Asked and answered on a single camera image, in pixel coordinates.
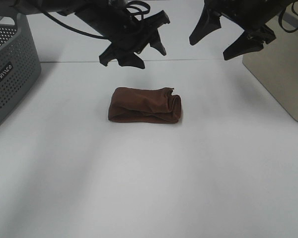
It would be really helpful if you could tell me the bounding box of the brown towel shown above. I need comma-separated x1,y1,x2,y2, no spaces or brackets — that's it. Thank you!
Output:
108,87,182,123

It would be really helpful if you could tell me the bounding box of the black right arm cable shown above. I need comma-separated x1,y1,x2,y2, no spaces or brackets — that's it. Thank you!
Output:
278,0,298,33

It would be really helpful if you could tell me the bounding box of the beige storage box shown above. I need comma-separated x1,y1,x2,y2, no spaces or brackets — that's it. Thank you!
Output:
242,2,298,122

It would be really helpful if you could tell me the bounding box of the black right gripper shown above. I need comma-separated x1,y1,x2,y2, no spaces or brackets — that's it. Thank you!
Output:
189,0,292,60

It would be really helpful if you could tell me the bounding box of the grey perforated plastic basket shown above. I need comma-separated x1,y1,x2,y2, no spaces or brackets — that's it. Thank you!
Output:
0,13,41,125

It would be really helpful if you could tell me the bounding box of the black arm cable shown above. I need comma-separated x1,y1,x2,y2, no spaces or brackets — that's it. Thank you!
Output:
39,0,151,40
278,0,298,33

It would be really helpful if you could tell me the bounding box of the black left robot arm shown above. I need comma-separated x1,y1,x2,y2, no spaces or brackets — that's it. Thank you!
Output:
12,0,170,69

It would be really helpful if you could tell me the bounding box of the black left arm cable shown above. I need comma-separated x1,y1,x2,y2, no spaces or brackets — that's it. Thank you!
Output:
39,0,151,40

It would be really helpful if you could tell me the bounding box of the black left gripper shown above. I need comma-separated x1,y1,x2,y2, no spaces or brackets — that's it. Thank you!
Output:
75,0,171,69

